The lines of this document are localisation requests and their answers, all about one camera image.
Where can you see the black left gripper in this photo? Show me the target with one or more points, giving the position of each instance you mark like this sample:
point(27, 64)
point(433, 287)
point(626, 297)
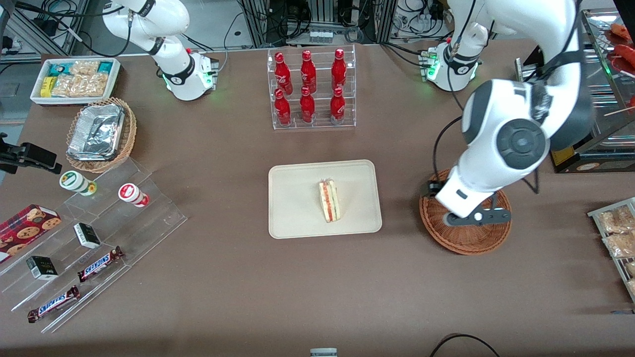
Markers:
point(432, 189)

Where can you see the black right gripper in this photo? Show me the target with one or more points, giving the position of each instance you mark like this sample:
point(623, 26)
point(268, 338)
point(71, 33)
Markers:
point(31, 154)

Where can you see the triangular sandwich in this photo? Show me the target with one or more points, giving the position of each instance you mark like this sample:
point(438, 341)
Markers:
point(330, 201)

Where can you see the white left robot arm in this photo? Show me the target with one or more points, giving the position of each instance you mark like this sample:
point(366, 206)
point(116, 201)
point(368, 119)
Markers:
point(521, 29)

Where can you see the round brown wicker basket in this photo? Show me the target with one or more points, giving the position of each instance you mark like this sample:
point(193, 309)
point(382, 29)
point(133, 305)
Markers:
point(466, 240)

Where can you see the light tan wicker basket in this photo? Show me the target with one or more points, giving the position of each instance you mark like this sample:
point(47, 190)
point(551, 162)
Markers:
point(130, 129)

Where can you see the beige plastic tray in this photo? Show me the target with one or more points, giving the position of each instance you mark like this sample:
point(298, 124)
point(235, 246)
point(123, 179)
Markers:
point(297, 198)

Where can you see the green lid yogurt cup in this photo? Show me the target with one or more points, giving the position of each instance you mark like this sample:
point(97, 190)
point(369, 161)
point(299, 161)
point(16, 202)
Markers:
point(73, 180)

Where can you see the silver foil packets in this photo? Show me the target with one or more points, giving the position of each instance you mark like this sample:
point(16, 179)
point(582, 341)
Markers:
point(96, 131)

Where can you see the white rectangular snack tub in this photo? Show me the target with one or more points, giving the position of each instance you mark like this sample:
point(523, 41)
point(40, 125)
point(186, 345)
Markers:
point(74, 100)

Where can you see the yellow snack packet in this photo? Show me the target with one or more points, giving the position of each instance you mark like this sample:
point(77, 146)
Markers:
point(47, 87)

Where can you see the red chocolate chip cookie box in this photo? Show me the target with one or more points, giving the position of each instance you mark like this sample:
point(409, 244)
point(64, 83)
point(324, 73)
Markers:
point(25, 228)

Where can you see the clear bag of crackers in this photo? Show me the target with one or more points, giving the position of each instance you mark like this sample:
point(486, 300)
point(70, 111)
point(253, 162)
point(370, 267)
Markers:
point(79, 86)
point(85, 67)

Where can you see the teal snack packet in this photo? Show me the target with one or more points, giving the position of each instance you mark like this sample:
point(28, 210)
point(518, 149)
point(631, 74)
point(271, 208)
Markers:
point(59, 68)
point(105, 66)

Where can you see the small black carton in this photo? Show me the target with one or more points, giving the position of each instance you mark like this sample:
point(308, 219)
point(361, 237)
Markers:
point(42, 267)
point(87, 235)

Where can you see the red lid yogurt cup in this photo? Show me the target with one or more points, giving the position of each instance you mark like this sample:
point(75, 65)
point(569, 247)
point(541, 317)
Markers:
point(130, 192)

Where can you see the black hot dog warmer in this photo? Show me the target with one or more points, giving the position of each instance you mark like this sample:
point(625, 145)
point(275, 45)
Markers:
point(595, 159)

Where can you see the Snickers chocolate bar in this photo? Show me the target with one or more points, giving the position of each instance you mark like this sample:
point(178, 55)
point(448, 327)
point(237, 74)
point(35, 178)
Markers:
point(99, 264)
point(53, 303)

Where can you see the clear acrylic stepped display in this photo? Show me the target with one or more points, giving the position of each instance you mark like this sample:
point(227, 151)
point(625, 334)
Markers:
point(149, 218)

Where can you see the clear bag of fried snacks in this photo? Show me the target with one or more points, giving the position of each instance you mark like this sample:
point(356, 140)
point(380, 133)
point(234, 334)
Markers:
point(632, 286)
point(620, 245)
point(631, 268)
point(615, 220)

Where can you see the red cola bottle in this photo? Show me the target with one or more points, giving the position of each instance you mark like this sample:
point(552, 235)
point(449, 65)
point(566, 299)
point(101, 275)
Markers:
point(307, 106)
point(282, 109)
point(337, 106)
point(308, 72)
point(282, 73)
point(339, 69)

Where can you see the clear acrylic bottle rack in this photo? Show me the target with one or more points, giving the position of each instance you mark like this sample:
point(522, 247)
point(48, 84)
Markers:
point(320, 124)

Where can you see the small grey device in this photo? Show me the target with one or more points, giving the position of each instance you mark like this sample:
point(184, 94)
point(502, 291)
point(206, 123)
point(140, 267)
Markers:
point(323, 352)

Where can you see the white power strip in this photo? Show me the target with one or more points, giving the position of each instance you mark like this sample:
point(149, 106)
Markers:
point(321, 36)

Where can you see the metal equipment rack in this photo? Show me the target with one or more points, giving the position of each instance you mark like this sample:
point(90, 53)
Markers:
point(322, 15)

